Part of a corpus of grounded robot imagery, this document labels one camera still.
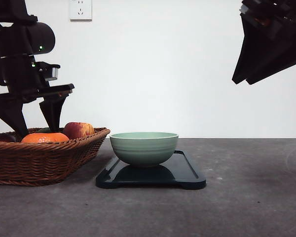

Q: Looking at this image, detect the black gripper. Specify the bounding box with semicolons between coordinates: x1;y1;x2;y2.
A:
232;0;296;85
0;54;75;142

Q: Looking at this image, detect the light green ceramic bowl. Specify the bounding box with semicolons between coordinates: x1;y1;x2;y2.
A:
110;132;179;166

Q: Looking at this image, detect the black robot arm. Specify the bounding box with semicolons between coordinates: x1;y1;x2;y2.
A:
0;0;75;139

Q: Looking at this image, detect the brown wicker basket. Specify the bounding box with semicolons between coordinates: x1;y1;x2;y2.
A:
0;127;110;186

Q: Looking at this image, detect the green avocado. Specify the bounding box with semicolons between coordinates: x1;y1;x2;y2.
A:
37;127;50;133

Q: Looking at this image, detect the orange fruit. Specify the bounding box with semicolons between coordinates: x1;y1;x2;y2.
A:
21;133;70;143

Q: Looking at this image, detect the dark purple plum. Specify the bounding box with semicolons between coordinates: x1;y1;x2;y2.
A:
0;133;16;142

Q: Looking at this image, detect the red yellow apple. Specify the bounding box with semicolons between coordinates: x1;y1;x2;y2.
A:
64;122;95;139

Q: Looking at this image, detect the dark teal rectangular tray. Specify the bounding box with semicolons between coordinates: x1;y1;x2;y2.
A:
96;150;207;190

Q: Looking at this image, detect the white wall socket left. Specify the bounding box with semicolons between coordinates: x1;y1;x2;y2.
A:
69;0;93;24

